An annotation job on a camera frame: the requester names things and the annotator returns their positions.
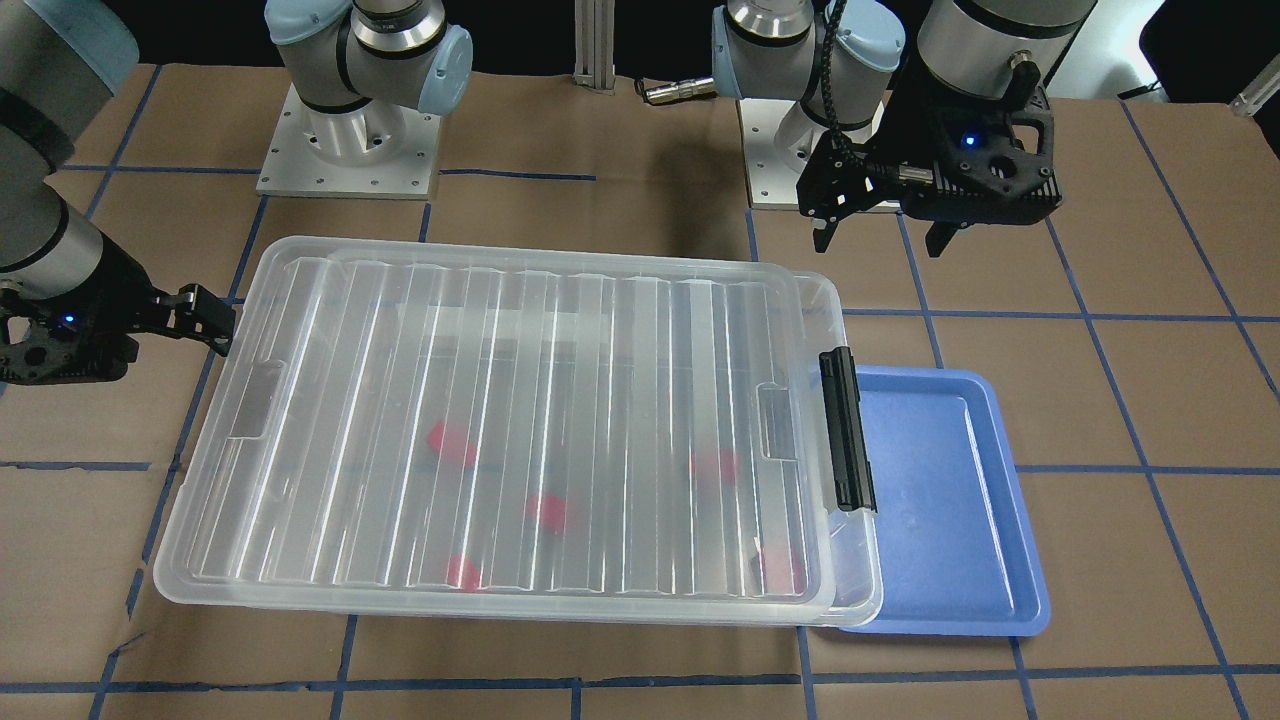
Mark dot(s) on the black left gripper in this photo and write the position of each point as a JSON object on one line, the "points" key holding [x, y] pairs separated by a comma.
{"points": [[906, 133]]}

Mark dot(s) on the red block in box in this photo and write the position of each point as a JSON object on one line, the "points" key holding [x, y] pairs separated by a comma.
{"points": [[549, 512], [463, 575], [452, 446]]}

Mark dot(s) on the aluminium frame post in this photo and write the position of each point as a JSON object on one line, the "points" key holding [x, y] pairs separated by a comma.
{"points": [[594, 23]]}

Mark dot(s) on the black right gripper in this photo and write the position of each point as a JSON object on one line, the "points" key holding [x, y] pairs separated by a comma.
{"points": [[112, 290]]}

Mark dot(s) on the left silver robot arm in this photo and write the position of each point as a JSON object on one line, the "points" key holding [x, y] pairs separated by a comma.
{"points": [[842, 59]]}

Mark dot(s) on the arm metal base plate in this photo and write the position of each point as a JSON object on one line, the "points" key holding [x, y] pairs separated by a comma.
{"points": [[777, 140], [379, 151]]}

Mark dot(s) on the blue plastic tray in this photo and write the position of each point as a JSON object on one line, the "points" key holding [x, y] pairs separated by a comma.
{"points": [[949, 549]]}

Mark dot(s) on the clear plastic box lid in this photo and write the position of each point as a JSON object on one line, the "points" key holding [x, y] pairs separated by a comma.
{"points": [[591, 376]]}

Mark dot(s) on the red block with stud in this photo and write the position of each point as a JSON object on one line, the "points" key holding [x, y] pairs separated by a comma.
{"points": [[714, 468]]}

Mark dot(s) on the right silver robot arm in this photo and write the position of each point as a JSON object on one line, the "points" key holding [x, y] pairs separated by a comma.
{"points": [[353, 64]]}

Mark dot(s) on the black box latch handle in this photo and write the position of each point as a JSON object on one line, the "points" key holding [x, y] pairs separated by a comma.
{"points": [[852, 473]]}

